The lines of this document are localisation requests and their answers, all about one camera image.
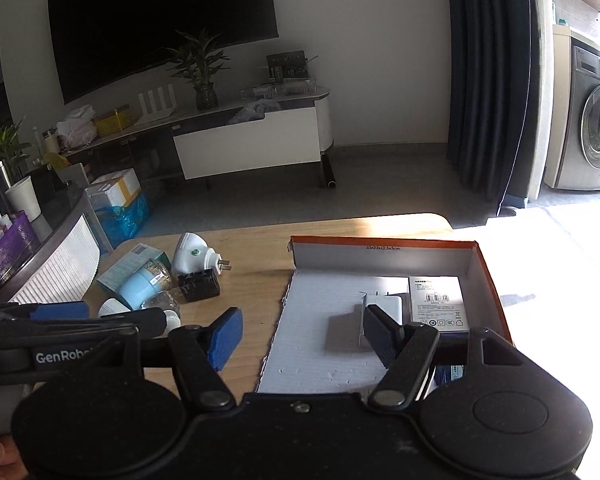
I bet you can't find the white slim USB charger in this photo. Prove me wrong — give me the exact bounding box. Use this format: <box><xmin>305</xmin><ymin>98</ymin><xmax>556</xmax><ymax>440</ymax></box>
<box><xmin>358</xmin><ymin>292</ymin><xmax>410</xmax><ymax>326</ymax></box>

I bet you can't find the white power adapter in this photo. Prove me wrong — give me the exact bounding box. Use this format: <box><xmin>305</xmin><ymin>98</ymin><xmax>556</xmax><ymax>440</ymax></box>
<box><xmin>410</xmin><ymin>276</ymin><xmax>469</xmax><ymax>333</ymax></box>

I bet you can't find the clear liquid refill bottle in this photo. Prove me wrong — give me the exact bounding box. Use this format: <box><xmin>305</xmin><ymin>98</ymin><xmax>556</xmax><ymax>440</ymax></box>
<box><xmin>140</xmin><ymin>290</ymin><xmax>181</xmax><ymax>316</ymax></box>

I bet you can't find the white cube USB charger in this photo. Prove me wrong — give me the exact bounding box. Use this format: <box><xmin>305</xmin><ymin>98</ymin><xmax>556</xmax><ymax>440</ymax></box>
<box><xmin>324</xmin><ymin>304</ymin><xmax>372</xmax><ymax>354</ymax></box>

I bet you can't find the black USB charger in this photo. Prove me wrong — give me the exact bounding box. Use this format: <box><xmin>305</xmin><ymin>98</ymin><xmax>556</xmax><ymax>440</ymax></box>
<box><xmin>178</xmin><ymin>269</ymin><xmax>221</xmax><ymax>302</ymax></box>

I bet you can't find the white mosquito plug heater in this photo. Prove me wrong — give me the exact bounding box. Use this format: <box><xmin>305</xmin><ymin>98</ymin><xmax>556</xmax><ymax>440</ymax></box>
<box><xmin>172</xmin><ymin>232</ymin><xmax>232</xmax><ymax>276</ymax></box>
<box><xmin>97</xmin><ymin>298</ymin><xmax>181</xmax><ymax>337</ymax></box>

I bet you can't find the light blue toothpick jar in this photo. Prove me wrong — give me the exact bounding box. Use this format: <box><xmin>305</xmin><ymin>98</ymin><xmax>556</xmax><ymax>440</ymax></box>
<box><xmin>118</xmin><ymin>259</ymin><xmax>172</xmax><ymax>310</ymax></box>

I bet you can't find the teal white carton box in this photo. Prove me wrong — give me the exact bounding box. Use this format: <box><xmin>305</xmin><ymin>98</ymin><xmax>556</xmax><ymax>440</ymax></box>
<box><xmin>96</xmin><ymin>243</ymin><xmax>171</xmax><ymax>295</ymax></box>

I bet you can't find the person's left hand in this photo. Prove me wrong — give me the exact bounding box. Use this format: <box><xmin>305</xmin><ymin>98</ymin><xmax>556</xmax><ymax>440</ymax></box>
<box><xmin>0</xmin><ymin>436</ymin><xmax>27</xmax><ymax>480</ymax></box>

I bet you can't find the round side table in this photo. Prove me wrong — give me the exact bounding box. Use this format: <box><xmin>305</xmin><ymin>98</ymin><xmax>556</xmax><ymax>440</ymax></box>
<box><xmin>0</xmin><ymin>184</ymin><xmax>114</xmax><ymax>304</ymax></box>

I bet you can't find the orange white cardboard box tray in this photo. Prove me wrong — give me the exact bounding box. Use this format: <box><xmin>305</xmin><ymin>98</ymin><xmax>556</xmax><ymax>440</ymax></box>
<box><xmin>257</xmin><ymin>235</ymin><xmax>510</xmax><ymax>394</ymax></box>

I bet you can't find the purple storage tin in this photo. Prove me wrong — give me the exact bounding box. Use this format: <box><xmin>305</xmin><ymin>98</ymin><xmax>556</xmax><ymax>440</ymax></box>
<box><xmin>0</xmin><ymin>211</ymin><xmax>40</xmax><ymax>287</ymax></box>

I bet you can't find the blue plastic bag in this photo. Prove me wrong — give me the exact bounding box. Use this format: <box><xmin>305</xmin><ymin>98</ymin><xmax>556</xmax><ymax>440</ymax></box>
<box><xmin>96</xmin><ymin>192</ymin><xmax>151</xmax><ymax>248</ymax></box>

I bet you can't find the white paper cup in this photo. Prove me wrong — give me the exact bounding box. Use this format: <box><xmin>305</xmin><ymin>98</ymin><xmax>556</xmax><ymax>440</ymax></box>
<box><xmin>6</xmin><ymin>176</ymin><xmax>41</xmax><ymax>222</ymax></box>

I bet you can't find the steel thermos cup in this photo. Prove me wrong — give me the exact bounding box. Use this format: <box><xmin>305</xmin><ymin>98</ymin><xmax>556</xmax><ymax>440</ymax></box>
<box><xmin>0</xmin><ymin>160</ymin><xmax>17</xmax><ymax>216</ymax></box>

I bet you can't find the yellow white cardboard box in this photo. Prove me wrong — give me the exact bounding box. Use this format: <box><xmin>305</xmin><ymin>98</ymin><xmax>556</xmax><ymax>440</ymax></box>
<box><xmin>86</xmin><ymin>168</ymin><xmax>142</xmax><ymax>210</ymax></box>

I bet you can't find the black roll on floor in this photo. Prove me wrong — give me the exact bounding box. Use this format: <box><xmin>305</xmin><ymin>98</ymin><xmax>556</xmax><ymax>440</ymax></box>
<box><xmin>321</xmin><ymin>153</ymin><xmax>337</xmax><ymax>188</ymax></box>

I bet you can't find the potted plant on side table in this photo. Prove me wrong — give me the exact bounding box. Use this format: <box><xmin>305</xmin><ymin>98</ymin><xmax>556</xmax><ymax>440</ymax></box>
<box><xmin>0</xmin><ymin>119</ymin><xmax>32</xmax><ymax>181</ymax></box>

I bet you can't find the white plastic bag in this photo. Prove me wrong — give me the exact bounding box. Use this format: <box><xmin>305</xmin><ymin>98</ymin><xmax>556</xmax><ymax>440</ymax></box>
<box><xmin>56</xmin><ymin>105</ymin><xmax>97</xmax><ymax>150</ymax></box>

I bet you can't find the yellow tin box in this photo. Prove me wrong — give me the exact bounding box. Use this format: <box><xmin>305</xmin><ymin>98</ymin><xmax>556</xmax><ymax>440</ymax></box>
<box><xmin>94</xmin><ymin>104</ymin><xmax>133</xmax><ymax>138</ymax></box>

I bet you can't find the white TV console cabinet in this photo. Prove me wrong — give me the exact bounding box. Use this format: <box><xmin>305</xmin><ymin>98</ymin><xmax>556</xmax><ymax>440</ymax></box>
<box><xmin>66</xmin><ymin>86</ymin><xmax>334</xmax><ymax>186</ymax></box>

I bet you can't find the white wifi router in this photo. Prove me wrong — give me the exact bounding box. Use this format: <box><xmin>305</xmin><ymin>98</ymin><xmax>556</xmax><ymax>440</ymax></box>
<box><xmin>134</xmin><ymin>84</ymin><xmax>178</xmax><ymax>126</ymax></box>

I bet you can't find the silver washing machine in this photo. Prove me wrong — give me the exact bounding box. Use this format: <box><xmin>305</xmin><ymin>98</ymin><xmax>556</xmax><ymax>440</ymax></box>
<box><xmin>544</xmin><ymin>25</ymin><xmax>600</xmax><ymax>192</ymax></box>

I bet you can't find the potted plant on console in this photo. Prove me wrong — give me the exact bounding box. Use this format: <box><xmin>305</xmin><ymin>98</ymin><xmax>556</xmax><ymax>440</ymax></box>
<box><xmin>168</xmin><ymin>32</ymin><xmax>230</xmax><ymax>112</ymax></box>

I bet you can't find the black green display box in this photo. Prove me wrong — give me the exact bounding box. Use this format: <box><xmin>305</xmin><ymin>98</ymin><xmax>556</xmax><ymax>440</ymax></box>
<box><xmin>266</xmin><ymin>50</ymin><xmax>309</xmax><ymax>84</ymax></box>

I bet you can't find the large black television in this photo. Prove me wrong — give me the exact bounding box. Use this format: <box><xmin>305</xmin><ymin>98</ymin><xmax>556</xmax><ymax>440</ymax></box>
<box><xmin>47</xmin><ymin>0</ymin><xmax>278</xmax><ymax>103</ymax></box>

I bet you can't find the dark blue curtain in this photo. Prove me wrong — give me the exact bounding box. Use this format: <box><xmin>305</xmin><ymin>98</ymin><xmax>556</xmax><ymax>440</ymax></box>
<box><xmin>446</xmin><ymin>0</ymin><xmax>554</xmax><ymax>212</ymax></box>

